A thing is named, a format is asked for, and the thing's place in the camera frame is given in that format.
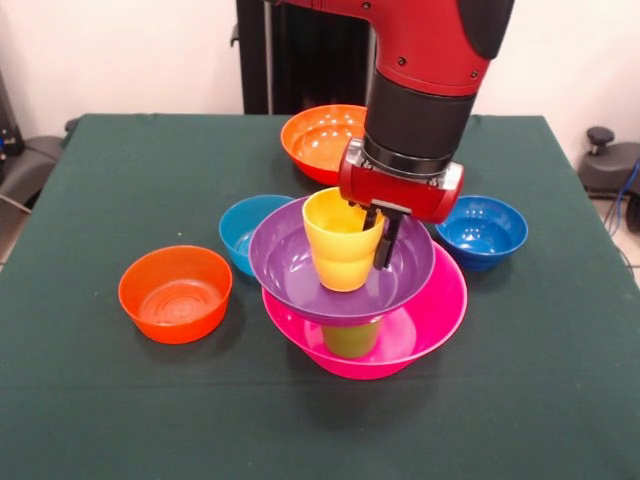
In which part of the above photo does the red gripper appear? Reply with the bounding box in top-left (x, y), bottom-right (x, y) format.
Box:
top-left (337, 137), bottom-right (465, 270)

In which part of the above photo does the yellow cup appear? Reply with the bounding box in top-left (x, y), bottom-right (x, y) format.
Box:
top-left (301, 187), bottom-right (387, 294)

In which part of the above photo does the large pink bowl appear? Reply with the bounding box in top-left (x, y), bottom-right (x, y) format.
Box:
top-left (261, 242), bottom-right (469, 381)

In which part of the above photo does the dark blue bowl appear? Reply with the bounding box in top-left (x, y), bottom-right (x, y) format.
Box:
top-left (434, 195), bottom-right (529, 273)

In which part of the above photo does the large purple bowl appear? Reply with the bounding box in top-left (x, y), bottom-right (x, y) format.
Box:
top-left (248, 195), bottom-right (436, 325)

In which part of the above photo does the green cup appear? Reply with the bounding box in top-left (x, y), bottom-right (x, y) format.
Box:
top-left (319, 319), bottom-right (384, 359)

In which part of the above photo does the light blue bowl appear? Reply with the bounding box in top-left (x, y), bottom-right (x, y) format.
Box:
top-left (218, 194), bottom-right (296, 277)

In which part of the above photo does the large orange bowl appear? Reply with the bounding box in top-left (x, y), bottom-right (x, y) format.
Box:
top-left (280, 103), bottom-right (369, 186)

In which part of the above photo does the dark green table cloth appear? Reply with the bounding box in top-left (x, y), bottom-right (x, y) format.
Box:
top-left (0, 113), bottom-right (640, 480)

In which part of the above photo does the small orange-red bowl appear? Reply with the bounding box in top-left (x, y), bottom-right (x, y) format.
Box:
top-left (117, 244), bottom-right (234, 345)

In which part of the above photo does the black stand with knob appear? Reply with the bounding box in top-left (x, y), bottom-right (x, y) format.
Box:
top-left (579, 126), bottom-right (640, 199)

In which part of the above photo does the black stand base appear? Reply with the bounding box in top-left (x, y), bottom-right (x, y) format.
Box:
top-left (0, 135), bottom-right (67, 209)

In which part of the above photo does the black device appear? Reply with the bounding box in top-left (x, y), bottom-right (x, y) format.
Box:
top-left (0, 69), bottom-right (24, 161)

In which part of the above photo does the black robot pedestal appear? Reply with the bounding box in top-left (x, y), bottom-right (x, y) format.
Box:
top-left (230, 0), bottom-right (381, 116)

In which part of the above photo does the blue cable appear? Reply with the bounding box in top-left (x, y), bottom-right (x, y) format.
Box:
top-left (604, 159), bottom-right (640, 236)

